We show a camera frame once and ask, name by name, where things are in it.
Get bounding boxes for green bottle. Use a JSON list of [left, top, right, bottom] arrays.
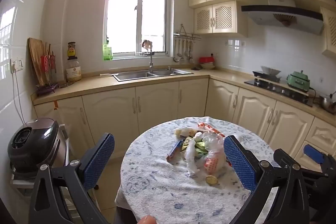
[[103, 42, 113, 61]]

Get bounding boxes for orange sausage wrapper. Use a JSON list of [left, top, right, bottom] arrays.
[[197, 122, 226, 138]]

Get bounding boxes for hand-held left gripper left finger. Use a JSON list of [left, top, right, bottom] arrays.
[[29, 132, 116, 224]]

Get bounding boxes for grey wok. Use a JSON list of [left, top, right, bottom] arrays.
[[260, 65, 281, 75]]

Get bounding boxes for white wall socket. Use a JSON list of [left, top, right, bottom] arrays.
[[10, 57, 24, 73]]

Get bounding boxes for red utensil holder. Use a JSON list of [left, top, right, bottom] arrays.
[[39, 43, 57, 88]]

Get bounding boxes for sauce bottle yellow label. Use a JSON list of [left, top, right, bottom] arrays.
[[67, 42, 78, 60]]

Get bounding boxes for wooden cutting board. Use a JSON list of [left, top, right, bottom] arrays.
[[28, 38, 49, 86]]

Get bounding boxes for black multicooker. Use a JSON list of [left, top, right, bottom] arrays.
[[7, 118, 59, 174]]

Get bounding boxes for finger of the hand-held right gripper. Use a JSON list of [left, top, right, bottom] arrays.
[[274, 148, 303, 168], [304, 144, 336, 174]]

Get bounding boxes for cream base cabinets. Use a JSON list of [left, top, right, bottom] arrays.
[[34, 77, 336, 174]]

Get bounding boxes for steel double sink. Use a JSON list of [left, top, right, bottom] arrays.
[[113, 69, 194, 82]]

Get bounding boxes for clear plastic bag red print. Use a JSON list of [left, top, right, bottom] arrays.
[[184, 132, 232, 179]]

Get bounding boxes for hanging metal ladle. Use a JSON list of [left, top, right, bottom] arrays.
[[173, 39, 180, 63], [188, 40, 195, 63], [181, 40, 189, 59]]

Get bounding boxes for green wrapper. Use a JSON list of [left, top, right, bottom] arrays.
[[194, 140, 211, 155]]

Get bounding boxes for black grey range hood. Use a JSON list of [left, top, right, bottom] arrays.
[[241, 0, 324, 35]]

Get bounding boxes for white framed window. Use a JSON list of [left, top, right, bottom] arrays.
[[103, 0, 169, 60]]

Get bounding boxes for beige kitchen countertop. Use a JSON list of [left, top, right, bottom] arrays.
[[31, 68, 336, 122]]

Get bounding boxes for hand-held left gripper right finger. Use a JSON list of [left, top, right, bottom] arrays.
[[223, 135, 311, 224]]

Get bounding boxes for purple tray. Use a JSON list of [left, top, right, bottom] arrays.
[[35, 82, 59, 96]]

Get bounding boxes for white power cable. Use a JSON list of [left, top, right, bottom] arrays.
[[12, 72, 27, 125]]

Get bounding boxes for blue brown snack wrapper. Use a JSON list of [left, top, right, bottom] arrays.
[[166, 139, 184, 164]]

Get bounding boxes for metal utensil rail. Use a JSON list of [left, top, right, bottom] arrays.
[[173, 24, 201, 42]]

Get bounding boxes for green electric pot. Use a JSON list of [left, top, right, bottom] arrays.
[[286, 71, 311, 89]]

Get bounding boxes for black cable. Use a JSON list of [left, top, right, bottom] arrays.
[[308, 88, 323, 107]]

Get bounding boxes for black gas stove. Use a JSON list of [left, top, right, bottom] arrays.
[[244, 77, 314, 106]]

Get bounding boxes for metal faucet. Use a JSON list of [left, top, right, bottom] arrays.
[[142, 40, 156, 73]]

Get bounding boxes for cream lattice door cabinet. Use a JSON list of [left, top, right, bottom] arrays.
[[322, 7, 336, 58], [194, 1, 248, 38]]

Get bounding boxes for red container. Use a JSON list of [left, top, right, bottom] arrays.
[[199, 55, 216, 65]]

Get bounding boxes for metal pot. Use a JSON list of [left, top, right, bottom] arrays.
[[319, 94, 336, 113]]

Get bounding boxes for person's left hand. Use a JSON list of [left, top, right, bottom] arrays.
[[138, 215, 157, 224]]

